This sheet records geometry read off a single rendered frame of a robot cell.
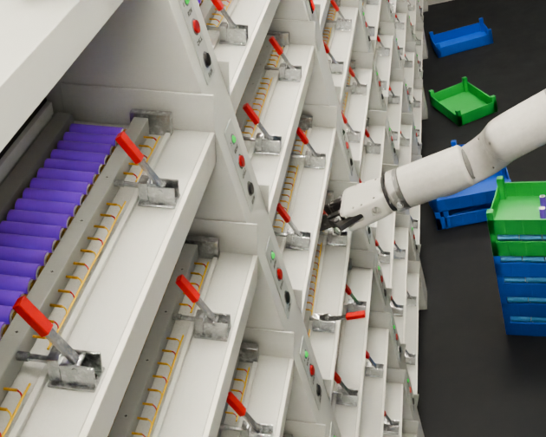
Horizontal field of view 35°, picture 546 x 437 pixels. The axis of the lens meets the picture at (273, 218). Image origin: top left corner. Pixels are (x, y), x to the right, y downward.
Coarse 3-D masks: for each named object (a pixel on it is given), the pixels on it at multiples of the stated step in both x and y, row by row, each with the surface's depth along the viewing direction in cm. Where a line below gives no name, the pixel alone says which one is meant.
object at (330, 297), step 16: (336, 192) 190; (320, 240) 179; (336, 256) 174; (336, 272) 170; (320, 288) 166; (336, 288) 166; (320, 304) 162; (336, 304) 162; (304, 320) 158; (320, 336) 155; (336, 336) 155; (320, 352) 151; (336, 352) 153; (320, 368) 148
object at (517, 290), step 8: (504, 288) 264; (512, 288) 263; (520, 288) 262; (528, 288) 261; (536, 288) 259; (544, 288) 258; (504, 296) 266; (512, 296) 265; (520, 296) 264; (528, 296) 262; (536, 296) 261; (544, 296) 260
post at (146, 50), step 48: (144, 0) 96; (192, 0) 104; (96, 48) 101; (144, 48) 100; (192, 48) 101; (48, 96) 105; (240, 144) 114; (240, 192) 111; (288, 288) 127; (336, 432) 143
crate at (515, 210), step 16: (496, 192) 262; (512, 192) 266; (528, 192) 264; (544, 192) 262; (496, 208) 261; (512, 208) 261; (528, 208) 259; (496, 224) 251; (512, 224) 249; (528, 224) 247; (544, 224) 245
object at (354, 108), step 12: (360, 60) 247; (372, 60) 246; (348, 72) 246; (360, 72) 246; (348, 84) 237; (360, 84) 234; (348, 96) 232; (360, 96) 233; (348, 108) 227; (360, 108) 227; (348, 120) 222; (360, 120) 222; (348, 132) 213; (360, 132) 213; (360, 144) 212; (360, 156) 207; (360, 168) 206
